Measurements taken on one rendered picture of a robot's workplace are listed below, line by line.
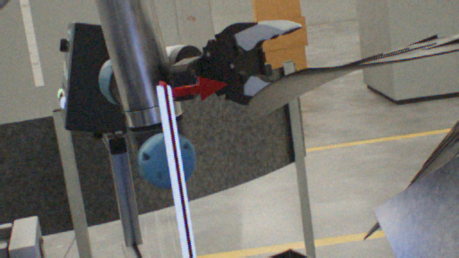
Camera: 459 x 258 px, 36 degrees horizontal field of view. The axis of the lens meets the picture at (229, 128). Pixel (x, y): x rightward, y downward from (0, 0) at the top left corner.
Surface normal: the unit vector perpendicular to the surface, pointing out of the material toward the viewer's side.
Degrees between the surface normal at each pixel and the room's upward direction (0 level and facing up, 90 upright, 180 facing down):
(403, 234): 55
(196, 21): 90
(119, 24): 92
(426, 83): 90
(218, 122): 90
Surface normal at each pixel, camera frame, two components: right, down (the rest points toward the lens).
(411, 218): -0.59, -0.36
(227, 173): 0.61, 0.07
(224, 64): -0.61, 0.20
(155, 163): 0.23, 0.15
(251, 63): 0.77, -0.05
